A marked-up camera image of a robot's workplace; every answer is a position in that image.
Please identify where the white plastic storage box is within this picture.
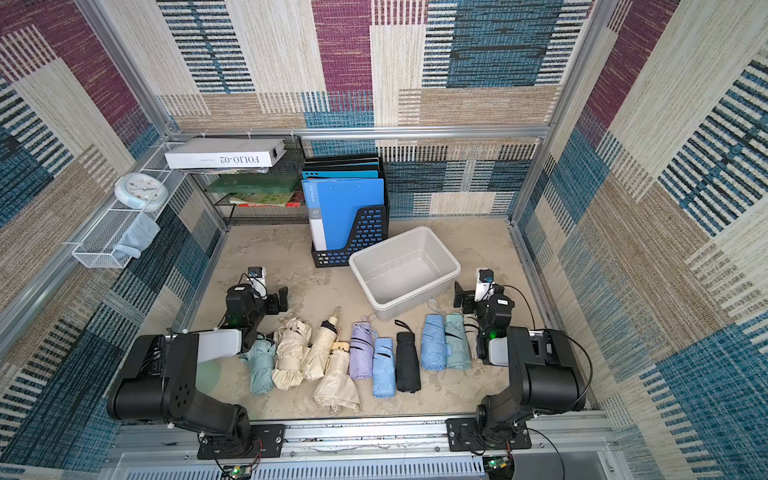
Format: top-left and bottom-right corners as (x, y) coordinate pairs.
(349, 226), (462, 321)

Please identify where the beige umbrella black tip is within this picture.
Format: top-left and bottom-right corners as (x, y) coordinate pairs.
(301, 306), (341, 381)

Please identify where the beige umbrella wooden handle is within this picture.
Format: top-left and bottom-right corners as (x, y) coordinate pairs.
(313, 342), (361, 414)

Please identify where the light blue umbrella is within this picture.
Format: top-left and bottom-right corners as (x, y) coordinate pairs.
(372, 337), (397, 399)

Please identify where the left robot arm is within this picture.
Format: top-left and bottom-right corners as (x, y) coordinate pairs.
(107, 283), (288, 461)

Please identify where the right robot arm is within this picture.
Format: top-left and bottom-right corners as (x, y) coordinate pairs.
(446, 283), (592, 456)

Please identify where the cream crumpled folded umbrella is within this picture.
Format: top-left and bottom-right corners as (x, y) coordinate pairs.
(272, 317), (312, 391)

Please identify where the mint green folded umbrella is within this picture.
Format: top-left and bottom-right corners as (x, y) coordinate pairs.
(239, 338), (276, 396)

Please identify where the teal folded umbrella right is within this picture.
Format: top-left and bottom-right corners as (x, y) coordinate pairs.
(445, 313), (472, 370)

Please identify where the blue folded umbrella right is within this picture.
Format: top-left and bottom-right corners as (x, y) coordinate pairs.
(421, 314), (447, 372)

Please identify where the purple folded umbrella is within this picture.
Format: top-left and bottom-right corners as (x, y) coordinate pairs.
(349, 322), (377, 380)

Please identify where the white folio box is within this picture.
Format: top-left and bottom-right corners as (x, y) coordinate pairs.
(165, 138), (286, 170)

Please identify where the blue folder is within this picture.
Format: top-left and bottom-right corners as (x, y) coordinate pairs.
(302, 178), (385, 251)

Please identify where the black file holder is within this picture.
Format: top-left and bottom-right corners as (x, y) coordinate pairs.
(301, 155), (389, 268)

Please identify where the light blue cloth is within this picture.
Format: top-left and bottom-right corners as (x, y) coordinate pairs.
(113, 213), (160, 261)

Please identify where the white round clock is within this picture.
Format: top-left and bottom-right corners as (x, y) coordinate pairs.
(114, 172), (169, 212)

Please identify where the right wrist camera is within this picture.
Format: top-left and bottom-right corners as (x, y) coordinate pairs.
(474, 268), (495, 302)

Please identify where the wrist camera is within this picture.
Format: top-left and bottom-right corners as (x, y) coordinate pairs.
(246, 267), (268, 299)
(474, 268), (495, 302)

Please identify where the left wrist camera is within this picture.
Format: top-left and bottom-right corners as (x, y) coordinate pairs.
(246, 267), (268, 299)

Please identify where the black wire shelf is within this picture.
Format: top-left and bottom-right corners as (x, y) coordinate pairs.
(191, 137), (308, 227)

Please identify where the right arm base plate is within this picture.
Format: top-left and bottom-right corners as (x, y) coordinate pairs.
(445, 417), (532, 454)

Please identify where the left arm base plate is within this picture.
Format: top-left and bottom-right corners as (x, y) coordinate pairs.
(197, 424), (286, 461)

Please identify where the white wire basket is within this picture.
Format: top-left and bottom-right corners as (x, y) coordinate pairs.
(72, 142), (186, 269)

